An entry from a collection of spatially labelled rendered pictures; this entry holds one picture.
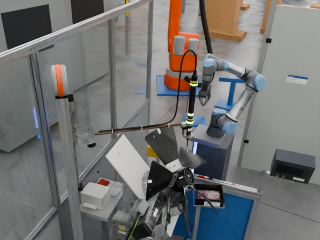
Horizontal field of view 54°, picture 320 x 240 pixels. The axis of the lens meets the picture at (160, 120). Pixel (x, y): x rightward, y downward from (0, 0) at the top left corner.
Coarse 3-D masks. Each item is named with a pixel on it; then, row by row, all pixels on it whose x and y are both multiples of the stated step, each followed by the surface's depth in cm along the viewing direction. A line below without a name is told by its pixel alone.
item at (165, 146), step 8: (160, 128) 204; (168, 128) 206; (160, 136) 202; (168, 136) 204; (152, 144) 199; (160, 144) 201; (168, 144) 202; (176, 144) 204; (160, 152) 200; (168, 152) 201; (176, 152) 203; (168, 160) 201
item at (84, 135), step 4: (76, 128) 174; (80, 128) 174; (84, 128) 174; (88, 128) 174; (92, 128) 174; (76, 132) 169; (80, 132) 170; (84, 132) 170; (88, 132) 170; (92, 132) 171; (76, 136) 170; (80, 136) 170; (84, 136) 170; (88, 136) 171; (92, 136) 172; (76, 140) 172; (80, 140) 171; (84, 140) 172; (88, 140) 172; (92, 140) 173; (76, 144) 173; (80, 144) 172
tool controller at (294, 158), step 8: (280, 152) 221; (288, 152) 221; (296, 152) 221; (272, 160) 231; (280, 160) 216; (288, 160) 216; (296, 160) 215; (304, 160) 215; (312, 160) 215; (272, 168) 224; (280, 168) 220; (288, 168) 218; (296, 168) 216; (304, 168) 213; (312, 168) 211; (280, 176) 226; (288, 176) 224; (296, 176) 221; (304, 176) 219
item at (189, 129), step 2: (194, 70) 174; (196, 70) 174; (194, 72) 174; (196, 72) 174; (192, 74) 176; (194, 74) 175; (196, 74) 175; (192, 76) 175; (194, 76) 174; (196, 76) 175; (192, 78) 175; (194, 78) 175; (196, 78) 175; (192, 80) 176; (194, 80) 175; (196, 80) 176; (188, 126) 190; (190, 126) 190; (188, 128) 191; (190, 128) 191; (188, 130) 192; (190, 130) 192; (188, 132) 193; (190, 132) 193; (186, 134) 194; (188, 134) 193; (190, 134) 194
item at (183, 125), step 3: (183, 123) 189; (180, 126) 192; (183, 126) 189; (186, 126) 191; (183, 129) 190; (186, 129) 190; (183, 132) 192; (186, 132) 192; (183, 135) 193; (186, 135) 194; (192, 135) 194; (186, 138) 193; (189, 138) 193
